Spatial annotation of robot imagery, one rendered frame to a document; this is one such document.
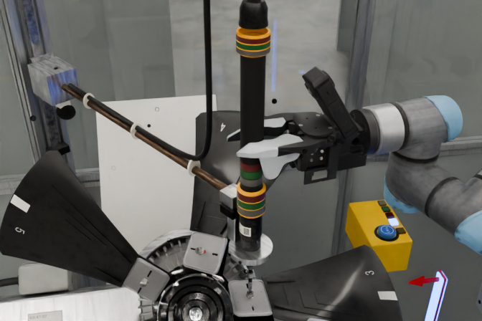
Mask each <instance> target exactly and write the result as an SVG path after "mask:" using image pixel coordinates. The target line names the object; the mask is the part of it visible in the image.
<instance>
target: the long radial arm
mask: <svg viewBox="0 0 482 321"><path fill-rule="evenodd" d="M139 298H141V296H140V295H138V294H136V293H135V292H132V291H131V290H129V289H128V288H126V287H125V286H124V285H122V287H117V286H115V285H113V284H104V285H98V286H91V287H81V288H79V289H75V290H72V291H69V292H66V291H63V292H50V293H44V294H31V295H21V294H15V295H8V296H1V297H0V321H143V320H144V319H143V316H141V317H139V315H140V314H141V313H142V309H138V307H139V306H141V301H138V299H139Z"/></svg>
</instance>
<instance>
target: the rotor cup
mask: <svg viewBox="0 0 482 321"><path fill-rule="evenodd" d="M169 273H171V274H172V276H171V278H170V280H169V281H168V283H167V284H166V286H165V287H164V289H163V290H162V292H161V294H160V295H159V296H158V298H157V300H156V301H155V302H152V313H153V319H154V321H193V320H191V319H190V317H189V312H190V310H191V309H192V308H194V307H198V308H199V309H200V310H201V311H202V318H201V319H200V320H199V321H233V317H234V310H233V304H232V300H231V298H230V295H229V292H228V287H227V285H228V283H229V282H228V281H227V279H226V278H225V277H224V276H223V275H222V277H219V276H217V275H212V274H207V273H205V272H201V271H198V270H195V269H190V268H188V267H185V266H184V265H183V264H181V265H179V266H177V267H174V268H173V269H171V270H170V271H169ZM202 274H206V276H204V275H202ZM163 291H164V294H163V295H162V293H163ZM161 295H162V296H161Z"/></svg>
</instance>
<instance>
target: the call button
mask: <svg viewBox="0 0 482 321"><path fill-rule="evenodd" d="M378 235H380V236H381V237H382V238H385V239H393V238H394V237H395V235H396V230H395V229H394V228H393V227H392V226H391V225H382V226H379V228H378Z"/></svg>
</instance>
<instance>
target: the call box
mask: <svg viewBox="0 0 482 321"><path fill-rule="evenodd" d="M377 201H381V200H377ZM377 201H363V202H356V203H349V207H348V213H347V218H346V229H345V231H346V233H347V235H348V237H349V239H350V241H351V243H352V245H353V247H354V248H357V247H359V246H362V245H367V246H369V247H371V248H372V249H373V250H374V251H375V253H376V254H377V256H378V257H379V259H380V260H381V262H382V263H383V265H384V268H385V269H386V271H387V272H394V271H401V270H406V269H407V265H408V262H409V258H410V252H411V248H412V240H411V238H410V236H409V235H408V233H407V232H406V234H398V233H397V230H396V228H400V227H403V228H404V226H403V225H402V224H401V222H400V220H399V219H398V218H397V216H396V214H395V212H394V211H393V210H392V208H391V206H389V205H388V204H387V206H388V207H389V208H390V210H391V211H390V212H392V213H393V214H394V219H396V220H397V221H398V223H399V224H398V225H391V224H390V222H389V219H388V218H387V217H386V216H385V213H387V212H385V213H384V212H383V210H382V209H381V206H379V204H378V203H377ZM386 203H387V202H386ZM382 225H391V226H392V227H393V228H394V229H395V230H396V235H395V237H394V238H393V239H385V238H382V237H381V236H380V235H378V228H379V226H382ZM405 231H406V230H405Z"/></svg>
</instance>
